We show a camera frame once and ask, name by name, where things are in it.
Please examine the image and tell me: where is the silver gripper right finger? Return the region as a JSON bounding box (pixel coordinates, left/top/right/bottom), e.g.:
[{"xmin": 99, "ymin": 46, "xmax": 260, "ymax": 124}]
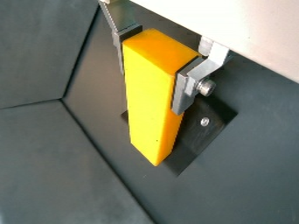
[{"xmin": 172, "ymin": 37, "xmax": 230, "ymax": 115}]

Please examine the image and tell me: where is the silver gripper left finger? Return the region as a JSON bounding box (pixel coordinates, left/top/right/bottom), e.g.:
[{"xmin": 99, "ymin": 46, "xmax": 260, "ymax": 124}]
[{"xmin": 98, "ymin": 0, "xmax": 143, "ymax": 73}]

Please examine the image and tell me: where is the yellow rectangular block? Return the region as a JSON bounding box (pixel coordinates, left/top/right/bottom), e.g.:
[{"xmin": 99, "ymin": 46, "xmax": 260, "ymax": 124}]
[{"xmin": 123, "ymin": 29, "xmax": 199, "ymax": 165}]

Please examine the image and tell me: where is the black curved fixture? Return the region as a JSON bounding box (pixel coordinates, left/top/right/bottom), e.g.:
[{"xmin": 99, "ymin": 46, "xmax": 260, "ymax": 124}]
[{"xmin": 120, "ymin": 95, "xmax": 239, "ymax": 178}]

